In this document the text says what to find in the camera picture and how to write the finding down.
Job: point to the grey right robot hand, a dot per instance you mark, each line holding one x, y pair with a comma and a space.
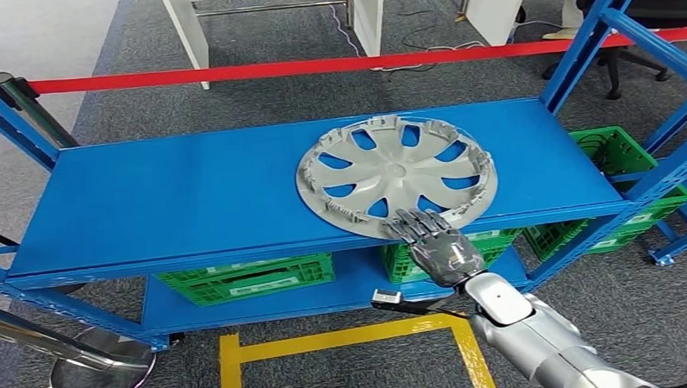
446, 257

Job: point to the grey plastic wheel hubcap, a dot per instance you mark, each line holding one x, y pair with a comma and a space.
397, 171

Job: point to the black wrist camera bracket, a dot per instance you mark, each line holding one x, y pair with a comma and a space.
416, 306

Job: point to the black office chair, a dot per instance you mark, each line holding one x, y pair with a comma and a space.
612, 72

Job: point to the red barrier belt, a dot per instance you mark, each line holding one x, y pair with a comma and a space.
259, 70

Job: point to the white desk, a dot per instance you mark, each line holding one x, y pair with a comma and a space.
186, 32
497, 10

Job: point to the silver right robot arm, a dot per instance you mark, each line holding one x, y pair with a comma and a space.
554, 345

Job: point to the person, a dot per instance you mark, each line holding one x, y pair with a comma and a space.
571, 7

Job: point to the green plastic crate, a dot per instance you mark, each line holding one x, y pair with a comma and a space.
180, 275
622, 148
312, 274
556, 237
508, 234
403, 273

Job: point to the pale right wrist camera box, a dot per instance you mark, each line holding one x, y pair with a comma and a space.
386, 297

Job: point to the yellow floor tape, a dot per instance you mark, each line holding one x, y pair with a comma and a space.
229, 368

